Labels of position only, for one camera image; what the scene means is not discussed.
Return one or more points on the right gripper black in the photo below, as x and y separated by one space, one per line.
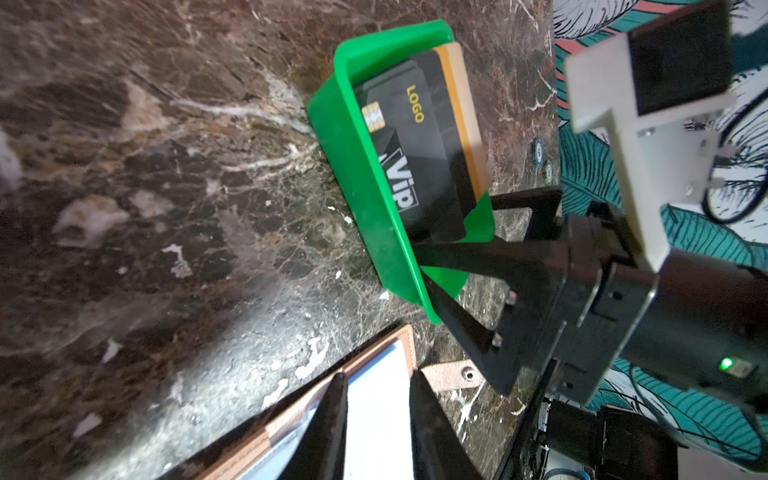
522 297

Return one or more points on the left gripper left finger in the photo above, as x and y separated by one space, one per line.
321 452

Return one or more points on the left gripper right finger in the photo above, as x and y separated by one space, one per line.
436 450

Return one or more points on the tan leather card holder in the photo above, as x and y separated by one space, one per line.
376 416

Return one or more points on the green plastic tray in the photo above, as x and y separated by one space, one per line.
336 118

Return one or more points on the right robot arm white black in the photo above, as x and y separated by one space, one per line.
706 329

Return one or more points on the stack of credit cards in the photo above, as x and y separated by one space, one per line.
421 117

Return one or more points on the round sticker near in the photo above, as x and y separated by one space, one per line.
548 173

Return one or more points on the round sticker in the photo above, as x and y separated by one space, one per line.
548 173
537 153

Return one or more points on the round sticker far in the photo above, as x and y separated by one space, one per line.
537 153

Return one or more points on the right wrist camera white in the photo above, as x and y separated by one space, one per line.
642 87

